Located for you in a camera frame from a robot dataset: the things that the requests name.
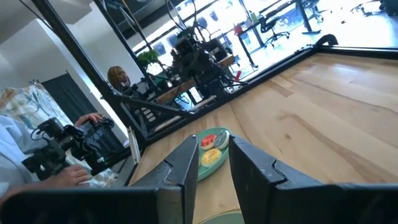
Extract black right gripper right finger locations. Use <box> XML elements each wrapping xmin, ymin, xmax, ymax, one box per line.
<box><xmin>228</xmin><ymin>135</ymin><xmax>398</xmax><ymax>224</ymax></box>

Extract black legged desk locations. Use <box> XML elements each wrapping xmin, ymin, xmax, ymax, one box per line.
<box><xmin>234</xmin><ymin>0</ymin><xmax>323</xmax><ymax>68</ymax></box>

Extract floral patterned cloth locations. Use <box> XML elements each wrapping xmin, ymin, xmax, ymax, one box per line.
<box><xmin>0</xmin><ymin>83</ymin><xmax>74</xmax><ymax>131</ymax></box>

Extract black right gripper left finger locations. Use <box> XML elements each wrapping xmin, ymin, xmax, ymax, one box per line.
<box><xmin>0</xmin><ymin>134</ymin><xmax>200</xmax><ymax>224</ymax></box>

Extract person's forearm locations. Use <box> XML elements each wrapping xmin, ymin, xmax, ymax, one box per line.
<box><xmin>0</xmin><ymin>182</ymin><xmax>50</xmax><ymax>206</ymax></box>

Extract person's hand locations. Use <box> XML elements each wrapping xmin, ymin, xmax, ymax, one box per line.
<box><xmin>74</xmin><ymin>112</ymin><xmax>103</xmax><ymax>127</ymax></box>
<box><xmin>46</xmin><ymin>164</ymin><xmax>91</xmax><ymax>187</ymax></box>

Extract black table edge rail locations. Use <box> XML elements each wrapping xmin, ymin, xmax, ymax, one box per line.
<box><xmin>124</xmin><ymin>33</ymin><xmax>398</xmax><ymax>162</ymax></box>

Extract green potted plant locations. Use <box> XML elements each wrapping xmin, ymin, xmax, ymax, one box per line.
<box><xmin>136</xmin><ymin>49</ymin><xmax>160</xmax><ymax>68</ymax></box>

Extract black frame brace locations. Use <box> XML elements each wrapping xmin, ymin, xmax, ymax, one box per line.
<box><xmin>114</xmin><ymin>93</ymin><xmax>195</xmax><ymax>127</ymax></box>

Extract white rods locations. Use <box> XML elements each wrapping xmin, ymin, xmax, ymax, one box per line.
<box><xmin>127</xmin><ymin>126</ymin><xmax>141</xmax><ymax>165</ymax></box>

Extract person in white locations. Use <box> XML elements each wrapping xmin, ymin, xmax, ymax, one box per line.
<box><xmin>0</xmin><ymin>114</ymin><xmax>41</xmax><ymax>190</ymax></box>

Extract blue iced donut chocolate drizzle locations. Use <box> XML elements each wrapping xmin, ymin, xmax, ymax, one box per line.
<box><xmin>213</xmin><ymin>129</ymin><xmax>231</xmax><ymax>151</ymax></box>

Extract pink red iced donut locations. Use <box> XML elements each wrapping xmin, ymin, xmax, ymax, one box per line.
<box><xmin>200</xmin><ymin>134</ymin><xmax>218</xmax><ymax>151</ymax></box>

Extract black office chair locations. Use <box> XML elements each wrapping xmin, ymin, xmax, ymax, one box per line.
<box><xmin>260</xmin><ymin>15</ymin><xmax>290</xmax><ymax>47</ymax></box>

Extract black frame post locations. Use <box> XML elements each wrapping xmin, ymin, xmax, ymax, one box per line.
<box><xmin>30</xmin><ymin>0</ymin><xmax>149</xmax><ymax>149</ymax></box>
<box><xmin>93</xmin><ymin>0</ymin><xmax>158</xmax><ymax>90</ymax></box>

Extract wooden workbench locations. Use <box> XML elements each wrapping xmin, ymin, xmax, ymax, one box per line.
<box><xmin>155</xmin><ymin>55</ymin><xmax>236</xmax><ymax>105</ymax></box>

